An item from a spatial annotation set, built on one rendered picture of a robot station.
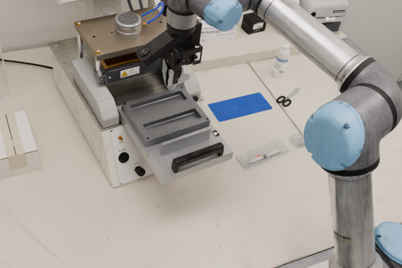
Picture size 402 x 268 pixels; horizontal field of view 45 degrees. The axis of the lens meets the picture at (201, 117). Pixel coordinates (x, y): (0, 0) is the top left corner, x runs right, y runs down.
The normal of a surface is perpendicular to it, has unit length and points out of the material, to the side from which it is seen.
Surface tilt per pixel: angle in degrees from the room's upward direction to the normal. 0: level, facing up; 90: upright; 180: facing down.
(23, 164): 90
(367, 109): 21
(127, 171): 65
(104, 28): 0
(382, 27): 90
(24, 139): 1
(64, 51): 0
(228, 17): 90
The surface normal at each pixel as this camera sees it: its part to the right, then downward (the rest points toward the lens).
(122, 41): 0.11, -0.72
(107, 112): 0.42, -0.14
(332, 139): -0.76, 0.31
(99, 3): 0.51, 0.63
